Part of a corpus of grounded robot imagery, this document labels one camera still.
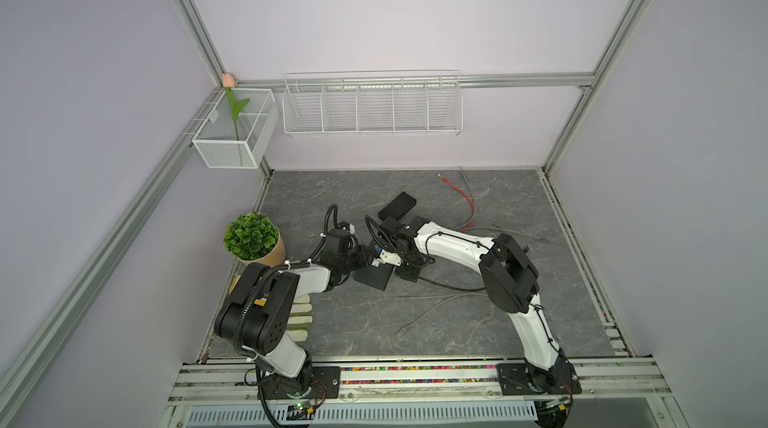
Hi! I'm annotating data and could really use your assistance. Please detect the white wire long basket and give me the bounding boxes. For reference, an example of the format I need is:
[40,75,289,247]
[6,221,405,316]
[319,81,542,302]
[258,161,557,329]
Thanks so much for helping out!
[282,70,464,136]

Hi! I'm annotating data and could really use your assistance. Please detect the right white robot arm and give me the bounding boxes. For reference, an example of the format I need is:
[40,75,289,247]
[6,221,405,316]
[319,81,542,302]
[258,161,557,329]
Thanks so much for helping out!
[366,217,577,395]

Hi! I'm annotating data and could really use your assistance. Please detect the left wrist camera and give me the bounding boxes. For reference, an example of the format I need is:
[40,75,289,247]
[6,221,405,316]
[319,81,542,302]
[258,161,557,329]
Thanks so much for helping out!
[335,222,355,234]

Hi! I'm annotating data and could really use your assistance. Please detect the green artificial plant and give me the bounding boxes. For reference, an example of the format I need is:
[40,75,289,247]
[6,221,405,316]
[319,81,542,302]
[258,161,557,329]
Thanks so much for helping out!
[223,212,280,260]

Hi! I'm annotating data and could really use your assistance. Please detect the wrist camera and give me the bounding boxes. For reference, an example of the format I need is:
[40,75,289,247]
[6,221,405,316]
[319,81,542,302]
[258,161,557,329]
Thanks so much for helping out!
[371,247,402,266]
[335,222,355,234]

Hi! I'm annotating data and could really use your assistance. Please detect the white mesh square basket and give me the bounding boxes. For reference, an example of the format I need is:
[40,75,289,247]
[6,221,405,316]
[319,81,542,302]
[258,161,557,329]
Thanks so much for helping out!
[192,88,279,169]

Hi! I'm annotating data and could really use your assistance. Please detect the grey ethernet cable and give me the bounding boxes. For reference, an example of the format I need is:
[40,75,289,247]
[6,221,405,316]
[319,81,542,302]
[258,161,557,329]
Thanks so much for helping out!
[443,166,553,243]
[395,291,511,336]

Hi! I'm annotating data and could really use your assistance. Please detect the small ribbed black switch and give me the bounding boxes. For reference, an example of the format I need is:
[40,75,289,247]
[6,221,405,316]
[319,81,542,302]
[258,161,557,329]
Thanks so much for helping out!
[377,191,417,221]

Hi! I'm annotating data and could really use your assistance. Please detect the yellow white work glove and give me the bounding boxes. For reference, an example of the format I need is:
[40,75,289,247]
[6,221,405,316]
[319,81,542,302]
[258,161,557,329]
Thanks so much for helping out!
[227,274,314,344]

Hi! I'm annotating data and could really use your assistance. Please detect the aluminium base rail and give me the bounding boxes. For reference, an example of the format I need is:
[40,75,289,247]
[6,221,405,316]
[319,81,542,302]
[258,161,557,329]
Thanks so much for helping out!
[159,358,688,427]

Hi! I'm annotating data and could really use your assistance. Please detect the pink artificial tulip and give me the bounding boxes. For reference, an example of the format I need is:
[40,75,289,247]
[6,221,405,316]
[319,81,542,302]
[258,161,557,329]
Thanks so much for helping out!
[221,74,250,141]

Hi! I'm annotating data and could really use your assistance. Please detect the black cable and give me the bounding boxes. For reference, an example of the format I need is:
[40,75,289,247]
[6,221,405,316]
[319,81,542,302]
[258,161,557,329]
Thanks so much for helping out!
[416,274,488,294]

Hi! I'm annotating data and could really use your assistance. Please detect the beige plant pot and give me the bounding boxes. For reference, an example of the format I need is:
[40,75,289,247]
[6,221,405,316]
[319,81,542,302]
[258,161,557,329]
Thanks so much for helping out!
[238,236,287,266]

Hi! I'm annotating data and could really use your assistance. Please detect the red ethernet cable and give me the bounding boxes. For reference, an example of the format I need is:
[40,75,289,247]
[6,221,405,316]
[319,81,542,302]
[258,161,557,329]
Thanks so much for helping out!
[433,173,476,234]

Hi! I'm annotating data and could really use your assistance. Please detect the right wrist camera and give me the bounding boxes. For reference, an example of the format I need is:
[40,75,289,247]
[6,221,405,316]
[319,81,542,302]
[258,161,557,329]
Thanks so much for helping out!
[371,247,402,266]

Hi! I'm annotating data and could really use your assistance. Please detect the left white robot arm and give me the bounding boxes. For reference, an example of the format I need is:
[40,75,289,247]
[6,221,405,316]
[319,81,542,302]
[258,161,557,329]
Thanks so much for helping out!
[214,229,377,379]

